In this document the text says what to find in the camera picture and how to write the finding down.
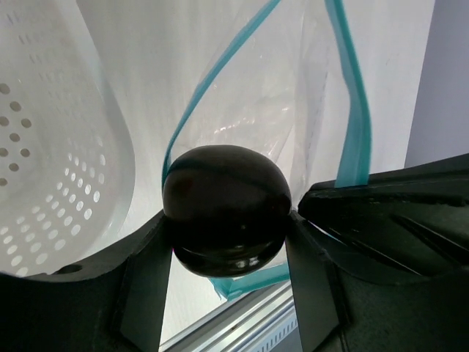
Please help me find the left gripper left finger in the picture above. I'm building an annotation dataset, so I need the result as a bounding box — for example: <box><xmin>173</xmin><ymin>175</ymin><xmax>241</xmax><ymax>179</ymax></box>
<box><xmin>1</xmin><ymin>213</ymin><xmax>171</xmax><ymax>351</ymax></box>

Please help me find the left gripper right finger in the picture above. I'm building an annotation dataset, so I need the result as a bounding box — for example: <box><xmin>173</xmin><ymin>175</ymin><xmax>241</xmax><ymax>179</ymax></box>
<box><xmin>287</xmin><ymin>155</ymin><xmax>468</xmax><ymax>351</ymax></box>

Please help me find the clear zip top bag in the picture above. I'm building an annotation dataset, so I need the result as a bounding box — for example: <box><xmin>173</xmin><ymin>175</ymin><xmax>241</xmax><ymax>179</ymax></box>
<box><xmin>161</xmin><ymin>1</ymin><xmax>372</xmax><ymax>300</ymax></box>

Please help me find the white perforated plastic basket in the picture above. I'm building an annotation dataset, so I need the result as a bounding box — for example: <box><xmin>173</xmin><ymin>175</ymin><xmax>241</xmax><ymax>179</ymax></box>
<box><xmin>1</xmin><ymin>1</ymin><xmax>136</xmax><ymax>276</ymax></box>

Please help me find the aluminium mounting rail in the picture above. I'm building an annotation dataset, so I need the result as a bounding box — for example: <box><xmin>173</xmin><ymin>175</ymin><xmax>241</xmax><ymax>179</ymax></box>
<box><xmin>159</xmin><ymin>282</ymin><xmax>298</xmax><ymax>351</ymax></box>

